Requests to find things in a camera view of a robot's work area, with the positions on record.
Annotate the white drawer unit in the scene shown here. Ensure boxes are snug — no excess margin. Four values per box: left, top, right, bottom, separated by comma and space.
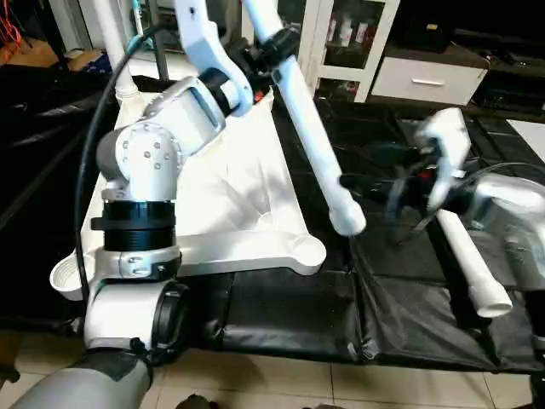
370, 58, 491, 107

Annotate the white plastic table top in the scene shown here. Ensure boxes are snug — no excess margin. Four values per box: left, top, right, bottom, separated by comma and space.
49, 81, 329, 302

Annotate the white glass-door cabinet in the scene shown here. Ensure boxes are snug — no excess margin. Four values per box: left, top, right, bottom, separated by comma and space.
290, 0, 401, 103

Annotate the black work mat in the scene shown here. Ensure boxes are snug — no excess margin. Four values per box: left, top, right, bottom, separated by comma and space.
0, 60, 545, 372

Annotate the white flat board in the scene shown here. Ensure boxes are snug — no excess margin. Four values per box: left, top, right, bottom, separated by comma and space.
507, 119, 545, 163

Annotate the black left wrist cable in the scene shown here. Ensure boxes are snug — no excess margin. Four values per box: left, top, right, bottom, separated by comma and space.
72, 21, 180, 299

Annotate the brown cardboard box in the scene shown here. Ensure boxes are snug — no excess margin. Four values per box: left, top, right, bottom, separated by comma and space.
64, 47, 112, 73

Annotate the white plastic table leg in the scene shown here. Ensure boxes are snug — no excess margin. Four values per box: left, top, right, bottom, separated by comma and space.
92, 0, 139, 99
434, 209, 514, 320
241, 0, 369, 238

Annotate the orange cable bundle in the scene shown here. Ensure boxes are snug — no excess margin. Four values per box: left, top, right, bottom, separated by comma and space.
0, 0, 26, 52

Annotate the black metal pole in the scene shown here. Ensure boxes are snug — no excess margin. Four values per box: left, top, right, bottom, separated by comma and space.
152, 0, 171, 82

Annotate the flat brown cardboard sheet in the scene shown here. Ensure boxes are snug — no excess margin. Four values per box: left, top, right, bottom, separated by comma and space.
0, 36, 65, 69

